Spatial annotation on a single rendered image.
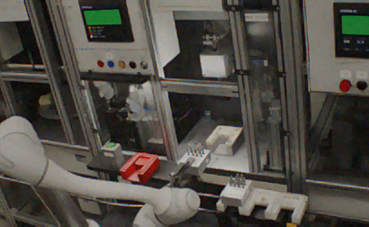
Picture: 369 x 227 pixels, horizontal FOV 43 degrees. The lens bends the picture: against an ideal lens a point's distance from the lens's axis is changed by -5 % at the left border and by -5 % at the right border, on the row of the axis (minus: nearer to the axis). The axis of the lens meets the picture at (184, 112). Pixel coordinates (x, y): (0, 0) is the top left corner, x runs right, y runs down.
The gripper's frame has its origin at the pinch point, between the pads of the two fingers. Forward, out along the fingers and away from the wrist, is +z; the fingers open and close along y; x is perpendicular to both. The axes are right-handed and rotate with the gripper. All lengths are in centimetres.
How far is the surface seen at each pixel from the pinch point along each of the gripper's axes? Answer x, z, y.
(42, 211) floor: 170, 42, -105
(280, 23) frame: -38, 20, 57
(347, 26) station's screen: -63, 16, 58
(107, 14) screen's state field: 36, 16, 62
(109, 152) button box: 46.6, 4.9, -3.3
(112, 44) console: 39, 18, 47
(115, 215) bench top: 47, -4, -36
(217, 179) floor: 54, 117, -106
